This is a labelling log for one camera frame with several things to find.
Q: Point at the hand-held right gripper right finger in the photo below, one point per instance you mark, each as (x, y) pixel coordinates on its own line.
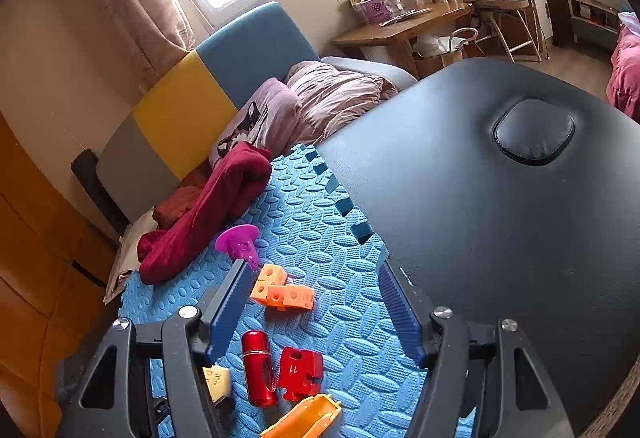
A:
(405, 313)

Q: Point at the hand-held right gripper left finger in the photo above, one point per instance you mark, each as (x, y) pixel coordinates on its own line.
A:
(230, 308)

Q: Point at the orange linked cubes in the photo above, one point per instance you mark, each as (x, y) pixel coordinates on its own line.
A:
(280, 293)

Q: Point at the red metal bottle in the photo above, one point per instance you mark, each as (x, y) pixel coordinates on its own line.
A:
(257, 368)

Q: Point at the magenta plunger shaped toy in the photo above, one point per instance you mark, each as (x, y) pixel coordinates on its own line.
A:
(237, 238)

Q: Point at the cream plastic block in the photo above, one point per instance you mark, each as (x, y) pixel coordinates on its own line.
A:
(217, 383)

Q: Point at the red puzzle block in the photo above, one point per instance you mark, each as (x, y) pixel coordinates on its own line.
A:
(300, 368)

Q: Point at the orange plastic case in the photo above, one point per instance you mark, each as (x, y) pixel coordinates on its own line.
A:
(305, 418)

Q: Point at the black padded massage table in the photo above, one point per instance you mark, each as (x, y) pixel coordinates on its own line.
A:
(475, 243)

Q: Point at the crimson cloth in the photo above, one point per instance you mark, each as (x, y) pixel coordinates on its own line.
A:
(210, 208)

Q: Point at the blue foam mat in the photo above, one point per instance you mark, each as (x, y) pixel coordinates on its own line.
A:
(325, 243)

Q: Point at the rust red cloth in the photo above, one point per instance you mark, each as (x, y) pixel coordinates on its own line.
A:
(180, 203)

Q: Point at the beige canvas bag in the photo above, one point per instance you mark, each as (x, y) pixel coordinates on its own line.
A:
(125, 258)

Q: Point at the cat print pillow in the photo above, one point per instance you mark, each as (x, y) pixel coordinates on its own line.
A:
(270, 112)

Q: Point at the wooden wardrobe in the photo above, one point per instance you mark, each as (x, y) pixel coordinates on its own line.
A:
(30, 268)

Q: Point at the grey yellow blue headboard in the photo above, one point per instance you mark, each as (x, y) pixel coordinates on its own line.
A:
(170, 107)

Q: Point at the black face hole cushion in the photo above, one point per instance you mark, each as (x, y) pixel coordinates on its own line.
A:
(532, 130)

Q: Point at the pink blanket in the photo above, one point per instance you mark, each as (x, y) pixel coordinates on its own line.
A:
(340, 92)

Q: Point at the brown woven rug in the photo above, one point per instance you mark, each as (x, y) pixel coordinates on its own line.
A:
(625, 398)

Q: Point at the white plastic bag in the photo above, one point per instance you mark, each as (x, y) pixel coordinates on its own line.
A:
(432, 46)

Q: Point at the wooden desk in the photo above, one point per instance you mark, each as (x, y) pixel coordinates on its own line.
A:
(400, 25)

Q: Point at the magazine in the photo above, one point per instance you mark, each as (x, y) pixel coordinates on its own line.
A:
(407, 15)

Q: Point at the purple box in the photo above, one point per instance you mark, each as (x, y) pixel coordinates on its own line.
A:
(375, 10)

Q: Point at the clear plastic container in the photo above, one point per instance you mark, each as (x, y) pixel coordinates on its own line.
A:
(395, 0)

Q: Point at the pink bedding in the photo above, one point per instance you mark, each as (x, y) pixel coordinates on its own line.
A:
(627, 67)

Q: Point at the white cabinet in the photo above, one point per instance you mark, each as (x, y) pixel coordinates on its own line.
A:
(540, 2)

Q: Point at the white shelf unit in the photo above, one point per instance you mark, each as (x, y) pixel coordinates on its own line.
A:
(595, 17)

